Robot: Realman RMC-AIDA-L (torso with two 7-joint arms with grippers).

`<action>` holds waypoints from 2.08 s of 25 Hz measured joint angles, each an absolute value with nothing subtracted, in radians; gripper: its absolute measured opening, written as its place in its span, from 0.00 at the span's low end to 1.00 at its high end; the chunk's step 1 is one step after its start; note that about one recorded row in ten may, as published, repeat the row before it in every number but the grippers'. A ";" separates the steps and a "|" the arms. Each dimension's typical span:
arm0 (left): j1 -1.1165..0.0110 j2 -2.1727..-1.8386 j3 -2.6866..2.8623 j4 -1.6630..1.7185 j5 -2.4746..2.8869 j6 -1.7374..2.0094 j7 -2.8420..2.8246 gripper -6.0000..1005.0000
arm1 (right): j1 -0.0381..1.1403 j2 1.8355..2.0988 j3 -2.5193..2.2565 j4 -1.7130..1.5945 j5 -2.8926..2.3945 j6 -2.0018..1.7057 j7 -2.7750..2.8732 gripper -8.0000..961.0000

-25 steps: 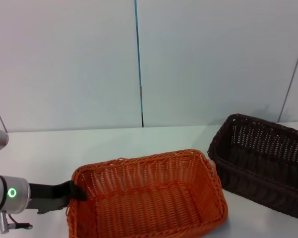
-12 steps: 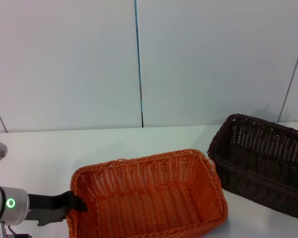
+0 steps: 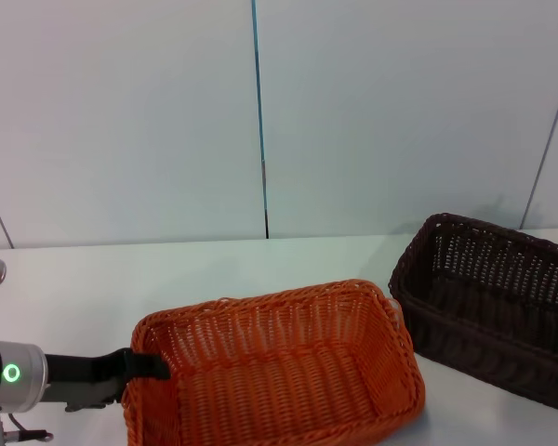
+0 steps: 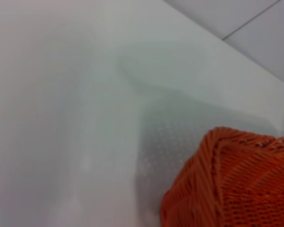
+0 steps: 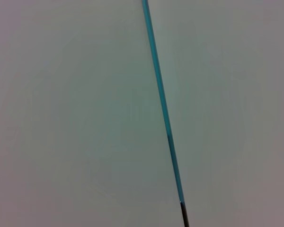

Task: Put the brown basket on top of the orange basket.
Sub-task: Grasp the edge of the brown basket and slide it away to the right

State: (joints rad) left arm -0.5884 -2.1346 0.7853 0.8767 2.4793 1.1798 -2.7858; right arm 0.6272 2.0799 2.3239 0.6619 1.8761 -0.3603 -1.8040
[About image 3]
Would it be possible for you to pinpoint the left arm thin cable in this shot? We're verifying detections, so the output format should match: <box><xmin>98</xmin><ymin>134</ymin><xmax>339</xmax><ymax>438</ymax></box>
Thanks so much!
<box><xmin>7</xmin><ymin>413</ymin><xmax>55</xmax><ymax>441</ymax></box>

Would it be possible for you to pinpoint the dark brown woven basket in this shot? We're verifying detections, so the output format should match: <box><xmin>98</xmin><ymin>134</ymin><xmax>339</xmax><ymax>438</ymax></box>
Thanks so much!
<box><xmin>388</xmin><ymin>212</ymin><xmax>558</xmax><ymax>414</ymax></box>

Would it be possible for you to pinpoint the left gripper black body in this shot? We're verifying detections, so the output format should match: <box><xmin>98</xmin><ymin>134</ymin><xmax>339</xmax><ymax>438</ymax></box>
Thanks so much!
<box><xmin>44</xmin><ymin>348</ymin><xmax>132</xmax><ymax>413</ymax></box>

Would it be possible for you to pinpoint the orange woven plastic basket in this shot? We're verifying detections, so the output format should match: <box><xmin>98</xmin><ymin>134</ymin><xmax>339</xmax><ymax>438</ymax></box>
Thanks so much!
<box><xmin>123</xmin><ymin>277</ymin><xmax>427</xmax><ymax>446</ymax></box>

